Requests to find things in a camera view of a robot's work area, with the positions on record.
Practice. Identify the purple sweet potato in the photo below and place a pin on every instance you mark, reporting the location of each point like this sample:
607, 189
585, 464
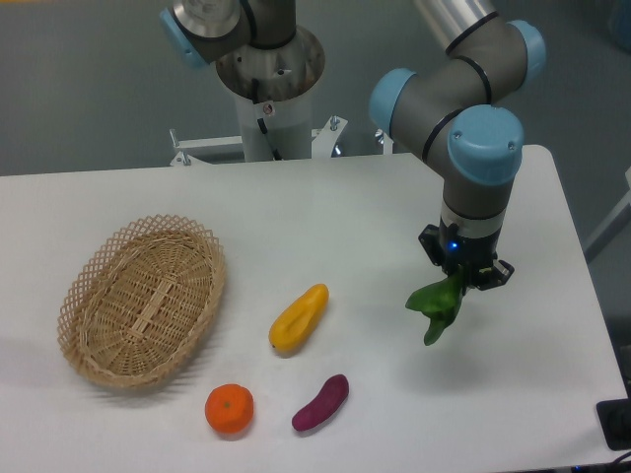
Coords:
333, 393

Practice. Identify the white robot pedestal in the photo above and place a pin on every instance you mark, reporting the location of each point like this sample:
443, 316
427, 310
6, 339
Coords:
273, 92

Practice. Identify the orange tangerine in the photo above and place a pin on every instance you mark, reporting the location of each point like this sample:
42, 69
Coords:
229, 409

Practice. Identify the green leafy vegetable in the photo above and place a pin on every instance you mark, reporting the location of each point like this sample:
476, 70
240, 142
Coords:
440, 302

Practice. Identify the black device at table edge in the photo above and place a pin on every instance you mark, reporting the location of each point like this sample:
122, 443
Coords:
614, 418

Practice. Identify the white frame leg at right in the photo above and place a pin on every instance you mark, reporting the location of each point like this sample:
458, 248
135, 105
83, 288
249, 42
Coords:
610, 226

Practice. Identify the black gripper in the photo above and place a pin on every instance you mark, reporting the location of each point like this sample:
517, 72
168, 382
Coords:
469, 243

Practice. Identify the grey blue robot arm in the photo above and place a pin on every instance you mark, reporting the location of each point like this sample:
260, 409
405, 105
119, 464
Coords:
450, 120

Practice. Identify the woven wicker basket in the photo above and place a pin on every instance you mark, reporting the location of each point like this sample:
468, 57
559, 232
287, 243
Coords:
141, 305

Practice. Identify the yellow papaya half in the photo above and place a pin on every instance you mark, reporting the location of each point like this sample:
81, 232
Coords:
295, 325

